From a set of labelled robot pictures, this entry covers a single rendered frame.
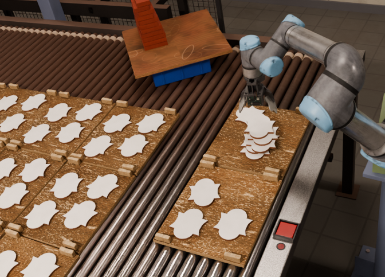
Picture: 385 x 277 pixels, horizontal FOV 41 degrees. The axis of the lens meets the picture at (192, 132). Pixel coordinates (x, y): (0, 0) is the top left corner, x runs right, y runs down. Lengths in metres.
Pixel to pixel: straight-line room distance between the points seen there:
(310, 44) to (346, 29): 3.12
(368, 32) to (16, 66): 2.91
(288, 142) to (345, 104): 0.69
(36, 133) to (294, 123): 1.20
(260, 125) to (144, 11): 0.88
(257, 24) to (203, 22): 2.13
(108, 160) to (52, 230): 0.40
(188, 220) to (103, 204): 0.37
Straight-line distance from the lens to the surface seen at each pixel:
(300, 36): 1.74
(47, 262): 1.97
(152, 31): 2.71
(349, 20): 4.94
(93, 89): 2.79
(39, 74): 3.10
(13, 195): 2.29
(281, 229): 1.86
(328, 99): 1.50
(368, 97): 3.97
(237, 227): 1.86
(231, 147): 2.18
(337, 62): 1.52
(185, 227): 1.89
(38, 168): 2.36
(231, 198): 1.97
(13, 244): 2.11
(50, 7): 3.56
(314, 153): 2.15
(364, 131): 1.69
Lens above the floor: 2.37
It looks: 39 degrees down
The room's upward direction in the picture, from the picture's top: 12 degrees counter-clockwise
